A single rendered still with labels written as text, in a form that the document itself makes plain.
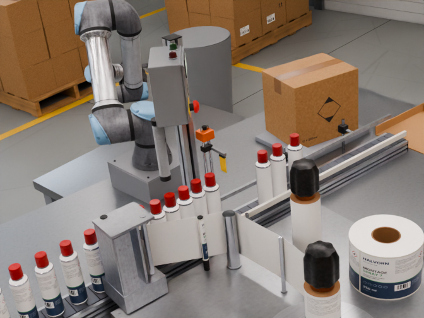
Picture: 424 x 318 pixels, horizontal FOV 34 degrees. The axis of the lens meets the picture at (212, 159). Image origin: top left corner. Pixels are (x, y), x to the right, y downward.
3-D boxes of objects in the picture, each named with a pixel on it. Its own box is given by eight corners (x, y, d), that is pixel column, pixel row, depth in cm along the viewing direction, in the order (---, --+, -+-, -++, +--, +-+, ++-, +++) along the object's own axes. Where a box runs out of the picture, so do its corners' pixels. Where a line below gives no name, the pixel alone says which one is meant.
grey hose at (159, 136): (164, 183, 215) (154, 122, 204) (158, 178, 217) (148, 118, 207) (173, 178, 216) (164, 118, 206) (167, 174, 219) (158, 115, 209)
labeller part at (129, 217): (111, 240, 179) (111, 236, 179) (91, 223, 187) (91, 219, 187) (155, 218, 186) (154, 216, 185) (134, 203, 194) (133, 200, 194)
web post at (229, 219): (233, 272, 203) (227, 219, 194) (223, 265, 207) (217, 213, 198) (245, 265, 206) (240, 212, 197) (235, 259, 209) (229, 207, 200)
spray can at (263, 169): (265, 210, 230) (261, 157, 221) (255, 204, 234) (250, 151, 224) (276, 204, 233) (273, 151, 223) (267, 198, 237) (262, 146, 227)
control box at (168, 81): (156, 128, 201) (147, 67, 192) (158, 104, 216) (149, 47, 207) (191, 124, 201) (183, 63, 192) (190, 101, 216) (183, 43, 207)
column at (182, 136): (195, 227, 235) (169, 40, 203) (187, 221, 238) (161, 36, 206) (206, 221, 237) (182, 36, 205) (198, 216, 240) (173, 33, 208)
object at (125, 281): (127, 315, 191) (111, 239, 179) (105, 293, 201) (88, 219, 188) (168, 291, 198) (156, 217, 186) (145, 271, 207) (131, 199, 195)
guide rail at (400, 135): (176, 255, 211) (175, 250, 210) (173, 253, 212) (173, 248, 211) (406, 135, 263) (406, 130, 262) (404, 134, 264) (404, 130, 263)
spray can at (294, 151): (296, 192, 238) (293, 140, 229) (286, 187, 242) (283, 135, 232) (307, 186, 241) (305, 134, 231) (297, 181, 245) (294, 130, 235)
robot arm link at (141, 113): (168, 142, 249) (166, 108, 243) (132, 148, 247) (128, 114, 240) (163, 128, 259) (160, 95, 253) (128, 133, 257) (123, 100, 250)
